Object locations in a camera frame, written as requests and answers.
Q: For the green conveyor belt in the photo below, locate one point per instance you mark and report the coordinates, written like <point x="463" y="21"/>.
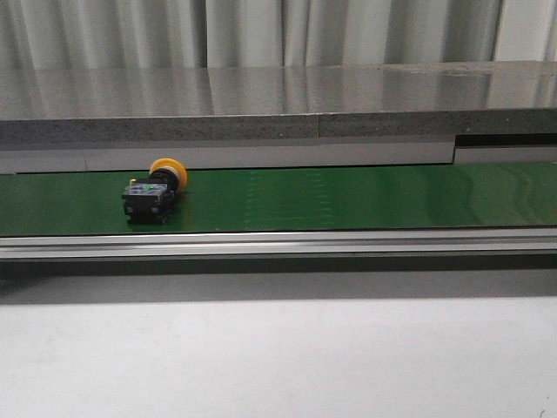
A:
<point x="298" y="199"/>

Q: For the grey stone countertop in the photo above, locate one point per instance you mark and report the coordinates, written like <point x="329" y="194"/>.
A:
<point x="379" y="114"/>

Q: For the white pleated curtain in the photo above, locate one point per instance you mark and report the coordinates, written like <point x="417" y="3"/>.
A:
<point x="188" y="34"/>

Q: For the yellow emergency push button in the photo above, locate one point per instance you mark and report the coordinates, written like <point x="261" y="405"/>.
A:
<point x="150" y="200"/>

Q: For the aluminium conveyor frame rail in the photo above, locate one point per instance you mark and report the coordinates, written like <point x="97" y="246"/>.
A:
<point x="281" y="244"/>

